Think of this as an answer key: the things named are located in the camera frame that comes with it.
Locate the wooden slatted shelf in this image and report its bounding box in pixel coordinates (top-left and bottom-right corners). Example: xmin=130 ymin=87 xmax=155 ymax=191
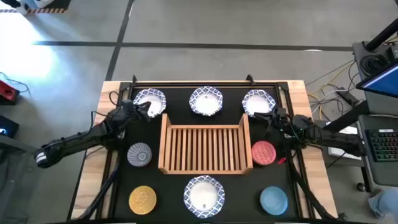
xmin=157 ymin=113 xmax=254 ymax=175

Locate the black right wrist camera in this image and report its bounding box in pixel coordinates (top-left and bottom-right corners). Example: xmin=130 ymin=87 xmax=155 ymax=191
xmin=294 ymin=114 xmax=312 ymax=131

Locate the black diagonal beam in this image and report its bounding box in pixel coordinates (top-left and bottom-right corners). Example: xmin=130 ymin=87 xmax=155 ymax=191
xmin=323 ymin=100 xmax=371 ymax=133

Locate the black power strip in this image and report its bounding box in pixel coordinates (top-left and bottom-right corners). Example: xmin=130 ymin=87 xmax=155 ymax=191
xmin=335 ymin=88 xmax=360 ymax=106

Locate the black device with blue light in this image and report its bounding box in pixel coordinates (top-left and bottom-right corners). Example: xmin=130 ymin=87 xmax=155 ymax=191
xmin=0 ymin=114 xmax=20 ymax=139

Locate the yellow patterned ceramic bowl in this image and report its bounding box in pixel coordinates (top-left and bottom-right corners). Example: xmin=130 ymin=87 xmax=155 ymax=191
xmin=128 ymin=185 xmax=157 ymax=216

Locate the red box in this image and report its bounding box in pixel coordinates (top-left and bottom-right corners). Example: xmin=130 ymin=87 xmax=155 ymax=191
xmin=0 ymin=80 xmax=21 ymax=105

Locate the grey equipment cart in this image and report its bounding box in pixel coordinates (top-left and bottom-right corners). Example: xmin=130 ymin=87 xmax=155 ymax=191
xmin=352 ymin=40 xmax=398 ymax=82

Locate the black pole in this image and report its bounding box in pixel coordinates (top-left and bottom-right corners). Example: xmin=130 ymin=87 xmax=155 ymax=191
xmin=365 ymin=18 xmax=398 ymax=52

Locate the black table mat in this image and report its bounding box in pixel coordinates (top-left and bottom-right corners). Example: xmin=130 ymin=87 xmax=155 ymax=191
xmin=115 ymin=86 xmax=299 ymax=220

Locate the backlit black keyboard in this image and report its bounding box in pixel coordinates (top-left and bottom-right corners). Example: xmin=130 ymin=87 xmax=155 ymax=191
xmin=364 ymin=128 xmax=398 ymax=162

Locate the blue patterned ceramic bowl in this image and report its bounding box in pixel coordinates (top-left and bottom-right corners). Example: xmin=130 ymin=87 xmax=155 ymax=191
xmin=259 ymin=185 xmax=289 ymax=217

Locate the coiled black cable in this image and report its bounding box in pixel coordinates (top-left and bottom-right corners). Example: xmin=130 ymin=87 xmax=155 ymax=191
xmin=360 ymin=54 xmax=389 ymax=75

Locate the black aluminium table frame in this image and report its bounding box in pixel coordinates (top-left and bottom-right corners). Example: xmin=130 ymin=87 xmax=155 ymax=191
xmin=68 ymin=74 xmax=346 ymax=224

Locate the dark mat with hazard stripes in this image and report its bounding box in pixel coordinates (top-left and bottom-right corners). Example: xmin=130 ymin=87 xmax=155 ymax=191
xmin=0 ymin=0 xmax=72 ymax=14

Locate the blue white paper bowl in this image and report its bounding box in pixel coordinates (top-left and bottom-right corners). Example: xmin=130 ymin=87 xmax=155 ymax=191
xmin=132 ymin=88 xmax=167 ymax=118
xmin=241 ymin=89 xmax=277 ymax=118
xmin=188 ymin=86 xmax=224 ymax=117
xmin=183 ymin=175 xmax=226 ymax=219

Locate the grey side desk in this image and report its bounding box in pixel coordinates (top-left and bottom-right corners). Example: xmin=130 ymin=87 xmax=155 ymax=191
xmin=0 ymin=134 xmax=35 ymax=224

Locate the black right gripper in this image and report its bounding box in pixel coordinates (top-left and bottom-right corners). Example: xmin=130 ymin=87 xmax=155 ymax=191
xmin=253 ymin=108 xmax=296 ymax=131

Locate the grey patterned ceramic bowl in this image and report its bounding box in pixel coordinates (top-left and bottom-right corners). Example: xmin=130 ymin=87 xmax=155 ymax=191
xmin=126 ymin=142 xmax=153 ymax=168

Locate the computer monitor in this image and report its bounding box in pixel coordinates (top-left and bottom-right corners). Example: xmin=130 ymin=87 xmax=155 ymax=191
xmin=356 ymin=60 xmax=398 ymax=99

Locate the white paper sign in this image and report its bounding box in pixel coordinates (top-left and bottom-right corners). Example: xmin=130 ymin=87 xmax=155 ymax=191
xmin=326 ymin=123 xmax=363 ymax=161

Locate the red zigzag ceramic bowl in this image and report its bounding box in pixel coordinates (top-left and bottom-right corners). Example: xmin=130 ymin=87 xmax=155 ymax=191
xmin=251 ymin=140 xmax=277 ymax=166

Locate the person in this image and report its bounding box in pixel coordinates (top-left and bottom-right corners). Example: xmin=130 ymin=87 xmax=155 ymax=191
xmin=368 ymin=189 xmax=398 ymax=220
xmin=0 ymin=0 xmax=53 ymax=16

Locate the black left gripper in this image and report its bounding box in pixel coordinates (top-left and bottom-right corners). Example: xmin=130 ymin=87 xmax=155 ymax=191
xmin=119 ymin=99 xmax=153 ymax=124

